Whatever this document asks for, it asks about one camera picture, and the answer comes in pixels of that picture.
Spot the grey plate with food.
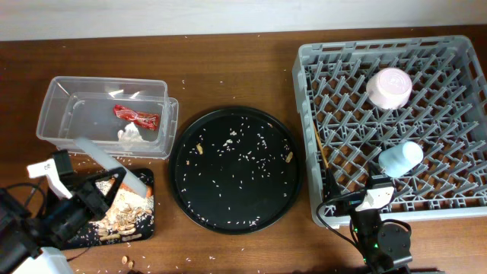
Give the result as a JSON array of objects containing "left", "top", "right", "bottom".
[{"left": 74, "top": 138, "right": 148, "bottom": 197}]

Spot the white tissue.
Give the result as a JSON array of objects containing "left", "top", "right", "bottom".
[{"left": 117, "top": 122, "right": 145, "bottom": 142}]

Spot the red snack wrapper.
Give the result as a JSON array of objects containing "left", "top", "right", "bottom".
[{"left": 113, "top": 104, "right": 160, "bottom": 131}]

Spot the wooden chopstick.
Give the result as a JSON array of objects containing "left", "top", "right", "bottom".
[{"left": 313, "top": 123, "right": 329, "bottom": 169}]

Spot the light blue cup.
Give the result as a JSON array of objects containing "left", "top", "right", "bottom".
[{"left": 378, "top": 142, "right": 424, "bottom": 178}]

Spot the orange carrot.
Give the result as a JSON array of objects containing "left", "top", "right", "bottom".
[{"left": 120, "top": 183, "right": 153, "bottom": 198}]

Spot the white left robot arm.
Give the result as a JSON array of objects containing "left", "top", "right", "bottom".
[{"left": 1, "top": 167, "right": 126, "bottom": 273}]

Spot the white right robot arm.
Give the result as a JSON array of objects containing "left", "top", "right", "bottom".
[{"left": 316, "top": 165, "right": 412, "bottom": 273}]

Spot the grey dishwasher rack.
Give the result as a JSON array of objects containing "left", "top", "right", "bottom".
[{"left": 292, "top": 36, "right": 486, "bottom": 228}]

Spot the pile of rice and peanuts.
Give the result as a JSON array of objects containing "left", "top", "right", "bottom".
[{"left": 91, "top": 187, "right": 154, "bottom": 242}]

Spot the black rectangular tray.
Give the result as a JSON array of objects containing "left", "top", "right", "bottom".
[{"left": 61, "top": 168, "right": 155, "bottom": 250}]

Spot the clear plastic bin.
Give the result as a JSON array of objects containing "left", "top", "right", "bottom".
[{"left": 36, "top": 76, "right": 179, "bottom": 159}]

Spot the peanut on tray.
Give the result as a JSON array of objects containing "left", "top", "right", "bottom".
[
  {"left": 285, "top": 151, "right": 294, "bottom": 163},
  {"left": 196, "top": 143, "right": 203, "bottom": 155}
]

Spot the round black tray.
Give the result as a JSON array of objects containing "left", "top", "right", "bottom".
[{"left": 169, "top": 107, "right": 304, "bottom": 234}]

